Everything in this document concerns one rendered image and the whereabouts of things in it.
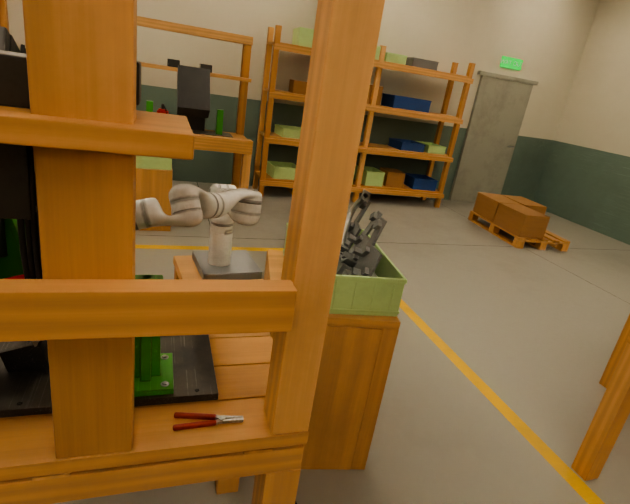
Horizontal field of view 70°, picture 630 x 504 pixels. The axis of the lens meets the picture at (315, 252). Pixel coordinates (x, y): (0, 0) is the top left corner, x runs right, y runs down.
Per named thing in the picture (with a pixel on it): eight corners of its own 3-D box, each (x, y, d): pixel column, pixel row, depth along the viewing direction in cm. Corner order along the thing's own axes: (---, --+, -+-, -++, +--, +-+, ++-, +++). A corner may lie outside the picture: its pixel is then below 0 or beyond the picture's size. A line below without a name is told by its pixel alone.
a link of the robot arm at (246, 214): (262, 228, 139) (243, 216, 162) (266, 197, 137) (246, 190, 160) (232, 225, 135) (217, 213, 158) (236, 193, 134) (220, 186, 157)
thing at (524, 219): (467, 219, 695) (475, 191, 679) (512, 223, 716) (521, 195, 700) (515, 248, 587) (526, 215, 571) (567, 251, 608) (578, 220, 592)
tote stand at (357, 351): (252, 374, 264) (267, 248, 236) (339, 378, 273) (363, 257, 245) (252, 468, 202) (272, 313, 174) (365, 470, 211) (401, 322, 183)
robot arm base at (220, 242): (204, 258, 190) (207, 219, 184) (225, 256, 195) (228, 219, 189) (212, 267, 183) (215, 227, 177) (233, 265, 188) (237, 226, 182)
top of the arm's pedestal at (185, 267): (173, 263, 198) (173, 255, 197) (244, 261, 212) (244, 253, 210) (185, 297, 171) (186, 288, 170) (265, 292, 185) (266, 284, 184)
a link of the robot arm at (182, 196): (160, 187, 108) (193, 188, 121) (168, 223, 109) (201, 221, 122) (184, 180, 106) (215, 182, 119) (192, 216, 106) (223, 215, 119)
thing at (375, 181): (440, 208, 736) (478, 61, 657) (258, 197, 635) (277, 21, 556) (423, 199, 783) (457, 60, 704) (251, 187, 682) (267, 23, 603)
